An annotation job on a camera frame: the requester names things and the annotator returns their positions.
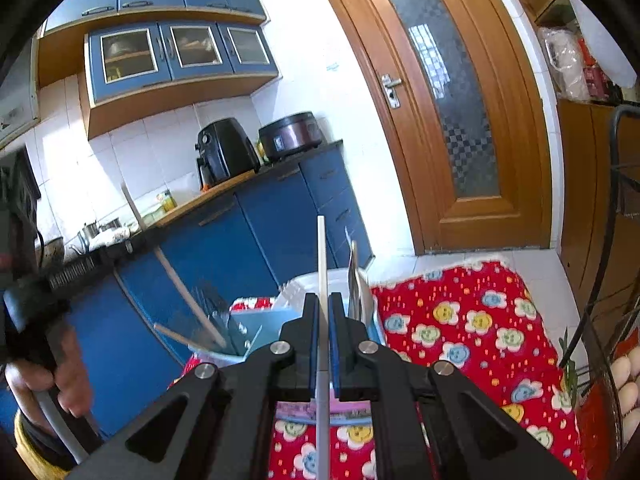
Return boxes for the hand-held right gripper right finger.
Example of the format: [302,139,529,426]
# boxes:
[329,292,576,480]

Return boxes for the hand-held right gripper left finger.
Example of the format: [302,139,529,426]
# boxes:
[65,292,321,480]

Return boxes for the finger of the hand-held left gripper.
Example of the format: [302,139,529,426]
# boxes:
[47,237,138,293]

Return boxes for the light blue plastic utensil box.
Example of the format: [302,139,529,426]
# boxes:
[197,269,388,428]

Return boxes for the metal table knife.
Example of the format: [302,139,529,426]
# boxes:
[345,227,373,322]

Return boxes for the wood and white chopstick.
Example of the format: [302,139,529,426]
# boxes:
[316,215,332,480]
[121,180,227,351]
[153,323,201,348]

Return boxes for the person's left forearm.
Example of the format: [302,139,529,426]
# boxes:
[12,407,68,473]

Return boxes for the person's left hand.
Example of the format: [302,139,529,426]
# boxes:
[5,322,96,418]

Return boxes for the white cloth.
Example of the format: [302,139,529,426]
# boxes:
[90,227,132,250]

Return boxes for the red flower-print tablecloth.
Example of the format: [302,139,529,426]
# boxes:
[170,260,588,480]

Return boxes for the blue base cabinets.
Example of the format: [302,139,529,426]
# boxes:
[0,147,376,441]

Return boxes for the kitchen countertop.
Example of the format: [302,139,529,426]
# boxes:
[65,140,346,256]

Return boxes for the black air fryer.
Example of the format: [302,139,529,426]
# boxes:
[195,117,262,188]

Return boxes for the dark rice cooker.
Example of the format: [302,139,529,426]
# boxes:
[257,111,323,163]

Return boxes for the green leafy vegetables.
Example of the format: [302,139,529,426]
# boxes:
[557,330,591,396]

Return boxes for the wooden door with glass pane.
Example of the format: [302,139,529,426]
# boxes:
[310,0,558,256]

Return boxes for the pile of eggs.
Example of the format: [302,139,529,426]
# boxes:
[607,350,640,451]

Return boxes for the wooden shelf unit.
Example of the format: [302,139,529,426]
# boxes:
[495,0,640,311]

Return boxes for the clear plastic bag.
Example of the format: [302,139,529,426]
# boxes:
[542,27,591,103]

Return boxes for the red bottles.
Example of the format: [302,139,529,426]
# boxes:
[580,37,621,103]

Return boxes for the white plastic bag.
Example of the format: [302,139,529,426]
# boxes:
[565,0,638,88]

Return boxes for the grey cable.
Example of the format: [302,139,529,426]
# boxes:
[32,390,88,463]

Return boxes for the metal door handle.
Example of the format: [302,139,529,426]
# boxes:
[381,74,403,109]

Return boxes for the black wire rack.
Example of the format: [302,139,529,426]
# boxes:
[570,105,640,461]

